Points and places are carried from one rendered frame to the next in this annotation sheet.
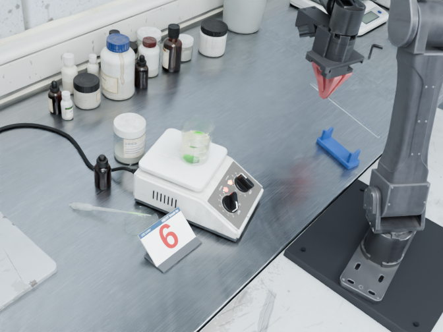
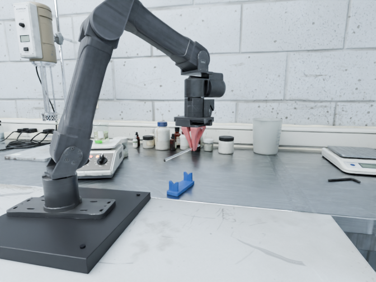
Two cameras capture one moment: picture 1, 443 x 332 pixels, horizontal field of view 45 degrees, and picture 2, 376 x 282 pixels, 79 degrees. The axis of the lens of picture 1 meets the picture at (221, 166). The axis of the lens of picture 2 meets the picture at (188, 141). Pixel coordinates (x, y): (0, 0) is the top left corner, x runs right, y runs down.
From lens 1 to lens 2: 113 cm
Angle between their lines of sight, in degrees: 66
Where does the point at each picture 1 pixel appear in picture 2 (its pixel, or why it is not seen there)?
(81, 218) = not seen: hidden behind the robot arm
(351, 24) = (186, 88)
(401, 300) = (9, 224)
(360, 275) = (35, 202)
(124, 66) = (158, 132)
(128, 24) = not seen: hidden behind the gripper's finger
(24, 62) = (142, 129)
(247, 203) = (92, 167)
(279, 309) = (15, 196)
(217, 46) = (222, 146)
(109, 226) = not seen: hidden behind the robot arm
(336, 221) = (95, 192)
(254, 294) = (28, 189)
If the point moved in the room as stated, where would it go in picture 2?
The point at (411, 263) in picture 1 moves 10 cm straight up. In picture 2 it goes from (55, 222) to (48, 170)
